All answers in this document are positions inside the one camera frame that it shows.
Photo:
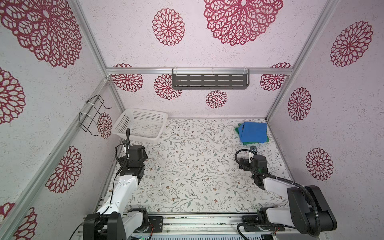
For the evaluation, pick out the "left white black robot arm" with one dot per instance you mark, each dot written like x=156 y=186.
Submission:
x=108 y=223

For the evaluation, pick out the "black wire wall rack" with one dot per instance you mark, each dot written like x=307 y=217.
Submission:
x=87 y=117

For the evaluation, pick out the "grey metal wall shelf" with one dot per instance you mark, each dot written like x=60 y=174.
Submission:
x=210 y=81

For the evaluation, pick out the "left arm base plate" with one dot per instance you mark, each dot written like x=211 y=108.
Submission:
x=152 y=224

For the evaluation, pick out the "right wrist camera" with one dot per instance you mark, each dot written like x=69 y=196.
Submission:
x=250 y=157

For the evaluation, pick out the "aluminium front rail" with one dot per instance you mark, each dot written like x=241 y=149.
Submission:
x=208 y=227

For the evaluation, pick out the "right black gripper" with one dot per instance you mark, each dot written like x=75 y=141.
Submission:
x=244 y=160

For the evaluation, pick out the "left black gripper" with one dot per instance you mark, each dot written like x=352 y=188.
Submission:
x=126 y=165

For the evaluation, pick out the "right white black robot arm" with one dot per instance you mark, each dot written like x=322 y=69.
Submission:
x=309 y=213

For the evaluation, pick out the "blue tank top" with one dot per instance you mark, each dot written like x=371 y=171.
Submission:
x=253 y=132

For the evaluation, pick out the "white plastic basket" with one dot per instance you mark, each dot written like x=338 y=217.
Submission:
x=144 y=125

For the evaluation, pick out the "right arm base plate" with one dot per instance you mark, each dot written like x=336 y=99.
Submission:
x=254 y=223

